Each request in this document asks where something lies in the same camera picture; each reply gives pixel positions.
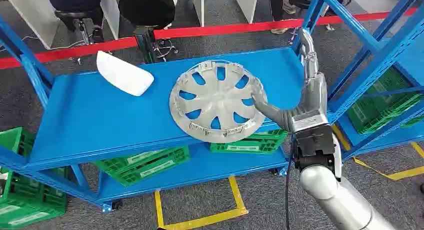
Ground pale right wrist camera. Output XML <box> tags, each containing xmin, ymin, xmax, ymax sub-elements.
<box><xmin>332</xmin><ymin>134</ymin><xmax>343</xmax><ymax>182</ymax></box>

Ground red barrier strip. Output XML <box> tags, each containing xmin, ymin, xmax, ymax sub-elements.
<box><xmin>0</xmin><ymin>7</ymin><xmax>419</xmax><ymax>71</ymax></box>

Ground white partition panel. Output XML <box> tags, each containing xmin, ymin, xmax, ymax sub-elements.
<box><xmin>192</xmin><ymin>0</ymin><xmax>206</xmax><ymax>28</ymax></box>
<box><xmin>98</xmin><ymin>0</ymin><xmax>121</xmax><ymax>41</ymax></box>
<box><xmin>0</xmin><ymin>0</ymin><xmax>61</xmax><ymax>51</ymax></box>
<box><xmin>235</xmin><ymin>0</ymin><xmax>260</xmax><ymax>25</ymax></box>

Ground green plastic crate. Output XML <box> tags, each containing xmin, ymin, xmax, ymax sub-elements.
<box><xmin>346</xmin><ymin>67</ymin><xmax>424</xmax><ymax>135</ymax></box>
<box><xmin>0</xmin><ymin>127</ymin><xmax>69</xmax><ymax>230</ymax></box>
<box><xmin>209</xmin><ymin>129</ymin><xmax>289</xmax><ymax>155</ymax></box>
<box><xmin>93</xmin><ymin>145</ymin><xmax>191</xmax><ymax>188</ymax></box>

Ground blue metal shelf rack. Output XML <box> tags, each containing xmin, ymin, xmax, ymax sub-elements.
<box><xmin>0</xmin><ymin>0</ymin><xmax>326</xmax><ymax>213</ymax></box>
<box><xmin>317</xmin><ymin>0</ymin><xmax>424</xmax><ymax>159</ymax></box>

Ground black stool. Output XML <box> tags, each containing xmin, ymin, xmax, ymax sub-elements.
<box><xmin>53</xmin><ymin>10</ymin><xmax>98</xmax><ymax>46</ymax></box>
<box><xmin>132</xmin><ymin>25</ymin><xmax>180</xmax><ymax>64</ymax></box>

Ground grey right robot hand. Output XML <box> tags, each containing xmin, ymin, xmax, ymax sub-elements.
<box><xmin>251</xmin><ymin>28</ymin><xmax>333</xmax><ymax>133</ymax></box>

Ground silver wheel hubcap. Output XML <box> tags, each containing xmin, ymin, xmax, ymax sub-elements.
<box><xmin>169</xmin><ymin>60</ymin><xmax>268</xmax><ymax>144</ymax></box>

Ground yellow floor tape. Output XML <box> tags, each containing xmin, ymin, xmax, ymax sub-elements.
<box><xmin>153</xmin><ymin>176</ymin><xmax>249</xmax><ymax>230</ymax></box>
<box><xmin>331</xmin><ymin>124</ymin><xmax>424</xmax><ymax>182</ymax></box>

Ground white plastic mirror cover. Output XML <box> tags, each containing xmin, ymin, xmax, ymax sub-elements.
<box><xmin>96</xmin><ymin>50</ymin><xmax>155</xmax><ymax>97</ymax></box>

